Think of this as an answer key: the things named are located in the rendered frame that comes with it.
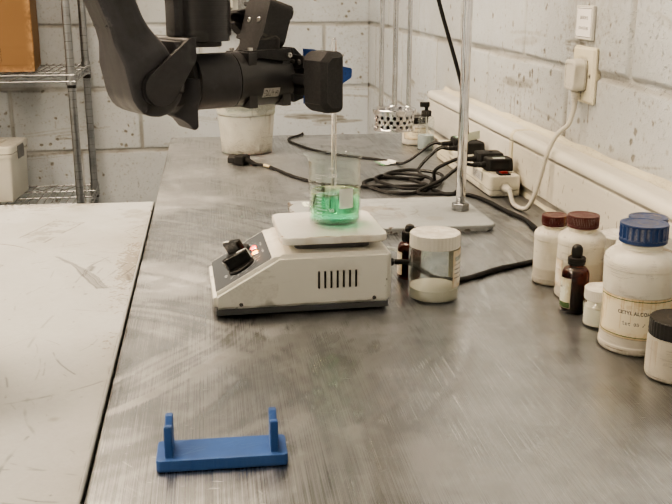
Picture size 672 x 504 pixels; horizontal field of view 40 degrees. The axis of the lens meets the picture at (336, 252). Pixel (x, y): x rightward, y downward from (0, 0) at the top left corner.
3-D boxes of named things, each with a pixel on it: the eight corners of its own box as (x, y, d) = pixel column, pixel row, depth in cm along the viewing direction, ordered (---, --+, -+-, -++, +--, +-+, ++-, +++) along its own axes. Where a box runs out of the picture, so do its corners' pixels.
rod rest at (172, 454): (156, 474, 70) (153, 430, 69) (158, 452, 73) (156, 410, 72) (288, 465, 71) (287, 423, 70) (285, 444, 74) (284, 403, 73)
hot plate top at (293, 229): (282, 246, 101) (282, 238, 101) (270, 220, 113) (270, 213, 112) (388, 241, 103) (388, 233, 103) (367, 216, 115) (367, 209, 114)
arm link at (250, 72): (277, 118, 90) (276, 54, 89) (189, 101, 105) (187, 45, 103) (345, 112, 95) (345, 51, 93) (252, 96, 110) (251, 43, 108)
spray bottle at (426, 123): (419, 150, 207) (420, 103, 204) (415, 147, 210) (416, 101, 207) (435, 150, 207) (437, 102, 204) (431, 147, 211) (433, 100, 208)
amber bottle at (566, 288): (586, 307, 106) (591, 241, 104) (587, 316, 103) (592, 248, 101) (558, 305, 106) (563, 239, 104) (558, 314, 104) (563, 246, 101)
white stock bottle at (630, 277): (597, 329, 99) (607, 211, 95) (668, 336, 97) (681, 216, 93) (595, 353, 93) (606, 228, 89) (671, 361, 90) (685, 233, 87)
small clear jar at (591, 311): (573, 322, 101) (576, 284, 100) (599, 316, 103) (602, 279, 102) (598, 333, 98) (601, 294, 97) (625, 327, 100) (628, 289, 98)
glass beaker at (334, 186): (369, 222, 110) (370, 151, 107) (351, 235, 104) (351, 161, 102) (315, 217, 112) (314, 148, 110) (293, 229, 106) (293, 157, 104)
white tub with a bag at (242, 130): (203, 149, 208) (200, 52, 202) (259, 144, 215) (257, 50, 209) (233, 159, 196) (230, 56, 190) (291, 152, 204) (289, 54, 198)
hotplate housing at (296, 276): (214, 320, 102) (211, 250, 100) (209, 283, 114) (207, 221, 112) (410, 308, 105) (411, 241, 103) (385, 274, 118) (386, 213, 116)
